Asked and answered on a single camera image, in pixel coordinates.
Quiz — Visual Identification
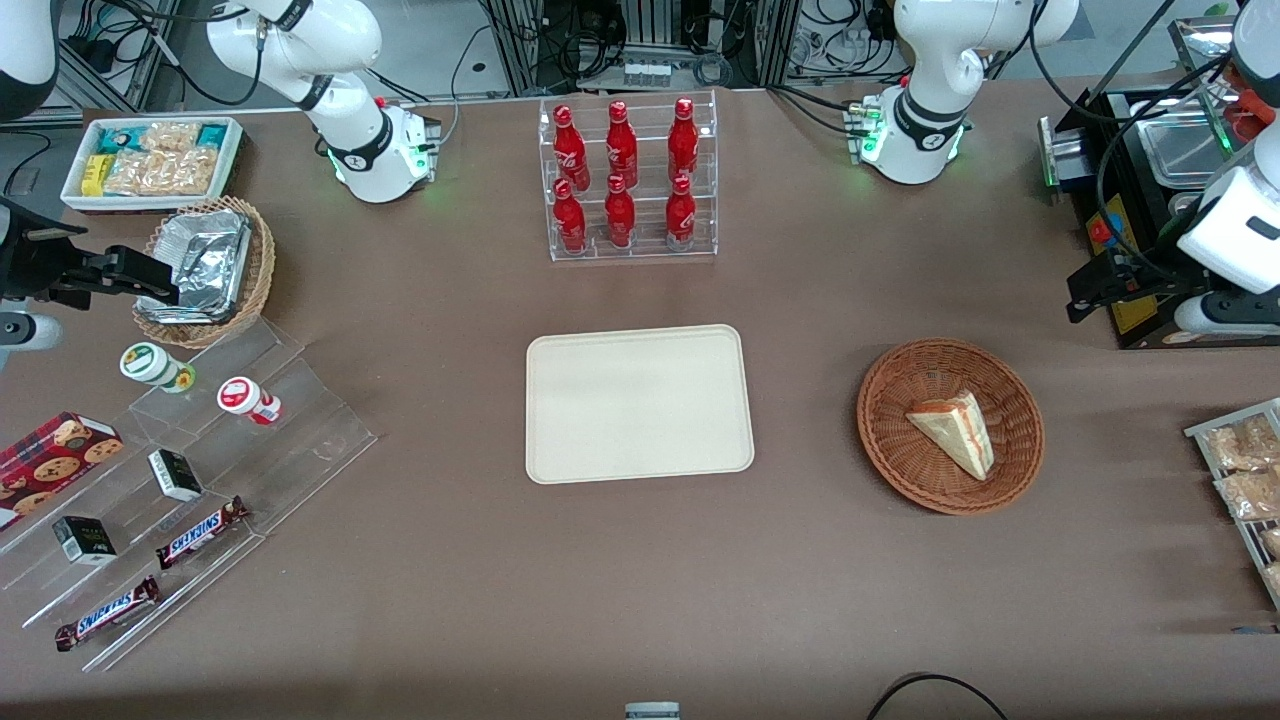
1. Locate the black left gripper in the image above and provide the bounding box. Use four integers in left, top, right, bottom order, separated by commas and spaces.
1065, 248, 1203, 325

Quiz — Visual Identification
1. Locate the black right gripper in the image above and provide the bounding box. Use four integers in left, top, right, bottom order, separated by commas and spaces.
0, 200, 182, 310

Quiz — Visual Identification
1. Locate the light tan wicker basket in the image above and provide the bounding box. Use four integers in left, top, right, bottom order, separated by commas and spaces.
132, 196, 277, 350

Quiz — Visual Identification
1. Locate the tray of packaged snacks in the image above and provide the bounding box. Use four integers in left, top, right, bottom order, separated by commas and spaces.
1184, 397, 1280, 612

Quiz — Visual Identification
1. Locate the triangular wrapped sandwich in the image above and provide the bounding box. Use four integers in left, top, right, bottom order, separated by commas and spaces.
905, 390, 997, 482

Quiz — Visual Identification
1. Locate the dark brown wicker basket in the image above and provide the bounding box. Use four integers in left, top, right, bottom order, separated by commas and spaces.
856, 338, 1046, 517

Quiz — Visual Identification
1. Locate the beige plastic tray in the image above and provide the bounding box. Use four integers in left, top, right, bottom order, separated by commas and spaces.
525, 324, 756, 486

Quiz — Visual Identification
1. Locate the green lidded yogurt cup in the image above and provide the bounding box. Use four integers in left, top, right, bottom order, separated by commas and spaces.
119, 342, 197, 395

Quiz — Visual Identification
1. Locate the white rectangular snack bin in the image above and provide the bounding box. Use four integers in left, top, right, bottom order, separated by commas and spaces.
60, 116, 247, 214

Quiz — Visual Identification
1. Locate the aluminium foil container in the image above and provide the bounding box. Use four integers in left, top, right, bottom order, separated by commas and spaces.
138, 208, 254, 327

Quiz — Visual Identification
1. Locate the large clear cracker bag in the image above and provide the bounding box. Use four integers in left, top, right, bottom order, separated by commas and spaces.
103, 148, 219, 198

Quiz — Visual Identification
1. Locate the black counter appliance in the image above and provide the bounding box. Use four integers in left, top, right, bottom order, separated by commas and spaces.
1040, 88, 1280, 351

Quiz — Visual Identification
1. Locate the small clear cracker bag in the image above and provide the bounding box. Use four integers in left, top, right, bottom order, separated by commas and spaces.
138, 121, 203, 154

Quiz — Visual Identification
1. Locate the stainless steel pan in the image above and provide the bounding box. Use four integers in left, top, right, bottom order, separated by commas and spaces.
1138, 113, 1246, 191

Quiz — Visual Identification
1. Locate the red lidded yogurt cup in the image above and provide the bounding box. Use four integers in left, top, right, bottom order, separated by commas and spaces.
216, 376, 284, 428

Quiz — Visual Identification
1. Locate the red plaid cookie box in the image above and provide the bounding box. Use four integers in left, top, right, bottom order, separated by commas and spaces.
0, 411, 126, 532

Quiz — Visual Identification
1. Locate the small black carton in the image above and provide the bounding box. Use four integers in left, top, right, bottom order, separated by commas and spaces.
51, 516, 119, 567
147, 449, 205, 503

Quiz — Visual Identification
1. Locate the clear acrylic stepped stand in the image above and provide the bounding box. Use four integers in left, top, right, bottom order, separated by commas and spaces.
0, 318, 379, 674

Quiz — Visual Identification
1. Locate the stainless steel shelf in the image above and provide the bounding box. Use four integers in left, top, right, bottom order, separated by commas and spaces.
1168, 14, 1246, 96

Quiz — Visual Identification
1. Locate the Snickers chocolate bar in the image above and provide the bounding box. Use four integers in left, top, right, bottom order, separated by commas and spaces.
54, 575, 162, 654
154, 496, 250, 572

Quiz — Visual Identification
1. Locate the red cola bottle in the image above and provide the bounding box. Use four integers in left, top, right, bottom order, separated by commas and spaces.
552, 104, 592, 192
552, 178, 589, 255
667, 97, 701, 185
603, 174, 637, 250
664, 175, 698, 252
605, 100, 640, 190

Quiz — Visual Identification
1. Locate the clear acrylic bottle rack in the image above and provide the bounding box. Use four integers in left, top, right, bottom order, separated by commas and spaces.
538, 89, 719, 263

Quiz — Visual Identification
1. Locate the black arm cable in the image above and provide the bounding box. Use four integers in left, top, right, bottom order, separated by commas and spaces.
1030, 0, 1241, 286

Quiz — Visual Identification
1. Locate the black cable loop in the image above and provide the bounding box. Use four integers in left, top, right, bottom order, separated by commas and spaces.
865, 672, 1013, 720

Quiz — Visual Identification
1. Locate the aluminium extrusion frame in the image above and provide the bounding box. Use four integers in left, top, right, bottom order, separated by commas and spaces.
478, 0, 803, 97

